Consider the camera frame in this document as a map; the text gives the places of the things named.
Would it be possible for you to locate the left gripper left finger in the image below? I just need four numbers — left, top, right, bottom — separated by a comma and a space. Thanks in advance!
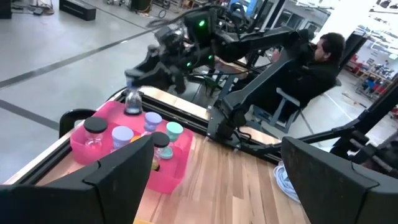
0, 134, 155, 224

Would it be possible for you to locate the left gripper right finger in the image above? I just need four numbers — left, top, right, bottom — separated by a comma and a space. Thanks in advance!
280, 136, 398, 224

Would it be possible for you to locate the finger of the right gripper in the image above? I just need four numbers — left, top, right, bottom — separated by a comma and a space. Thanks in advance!
141, 67, 187, 95
124, 45, 170, 82

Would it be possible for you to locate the black-capped blue sand hourglass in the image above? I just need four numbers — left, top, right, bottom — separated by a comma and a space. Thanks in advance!
123, 68, 144, 116

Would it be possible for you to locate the teal hourglass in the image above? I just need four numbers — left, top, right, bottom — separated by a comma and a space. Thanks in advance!
159, 121, 184, 161

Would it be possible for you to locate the black-capped yellow sand hourglass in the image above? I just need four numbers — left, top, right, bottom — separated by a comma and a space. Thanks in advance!
150, 131, 171, 172

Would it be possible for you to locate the black-capped red sand hourglass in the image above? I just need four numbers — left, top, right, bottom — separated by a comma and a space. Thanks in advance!
83, 116, 109, 151

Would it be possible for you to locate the black chair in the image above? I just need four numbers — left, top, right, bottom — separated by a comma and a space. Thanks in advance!
58, 108, 98, 139

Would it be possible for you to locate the black equipment case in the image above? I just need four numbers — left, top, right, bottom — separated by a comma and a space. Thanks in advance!
58, 0, 97, 22

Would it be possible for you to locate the pink translucent plastic bin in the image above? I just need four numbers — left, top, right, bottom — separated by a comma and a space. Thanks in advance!
70, 100, 195, 195

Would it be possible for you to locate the grey metal chair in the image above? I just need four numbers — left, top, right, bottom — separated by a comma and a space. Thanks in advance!
251, 86, 315, 134

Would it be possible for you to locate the person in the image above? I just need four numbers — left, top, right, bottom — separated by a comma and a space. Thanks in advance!
270, 32, 346, 125

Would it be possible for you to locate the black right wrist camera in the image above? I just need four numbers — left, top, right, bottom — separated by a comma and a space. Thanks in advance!
183, 8, 218, 47

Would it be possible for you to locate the coiled pale cable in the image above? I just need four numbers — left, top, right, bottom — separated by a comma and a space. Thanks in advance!
272, 161, 302, 205

